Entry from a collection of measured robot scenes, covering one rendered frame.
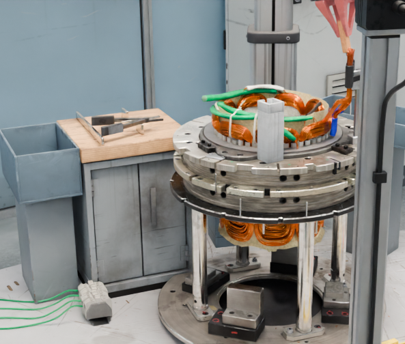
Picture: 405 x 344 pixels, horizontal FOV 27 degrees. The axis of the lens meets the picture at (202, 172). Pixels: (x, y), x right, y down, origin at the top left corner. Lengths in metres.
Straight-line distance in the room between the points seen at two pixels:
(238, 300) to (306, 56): 2.38
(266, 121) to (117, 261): 0.44
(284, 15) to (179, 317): 0.69
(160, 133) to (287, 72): 0.42
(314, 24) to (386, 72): 2.82
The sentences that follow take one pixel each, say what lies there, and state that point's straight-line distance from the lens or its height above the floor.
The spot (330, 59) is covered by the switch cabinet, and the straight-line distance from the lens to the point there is 3.76.
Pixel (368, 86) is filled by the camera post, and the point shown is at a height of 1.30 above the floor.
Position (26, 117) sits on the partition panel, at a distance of 3.65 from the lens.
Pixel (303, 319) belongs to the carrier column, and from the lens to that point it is 1.36.
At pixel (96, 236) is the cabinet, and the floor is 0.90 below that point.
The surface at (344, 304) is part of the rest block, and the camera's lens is 1.44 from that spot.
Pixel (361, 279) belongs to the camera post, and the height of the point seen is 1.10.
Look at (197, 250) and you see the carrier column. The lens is 1.39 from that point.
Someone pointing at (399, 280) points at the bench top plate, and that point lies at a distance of 1.63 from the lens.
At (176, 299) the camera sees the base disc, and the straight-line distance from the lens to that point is 1.49.
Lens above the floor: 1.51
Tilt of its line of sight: 20 degrees down
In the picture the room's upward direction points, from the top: 1 degrees counter-clockwise
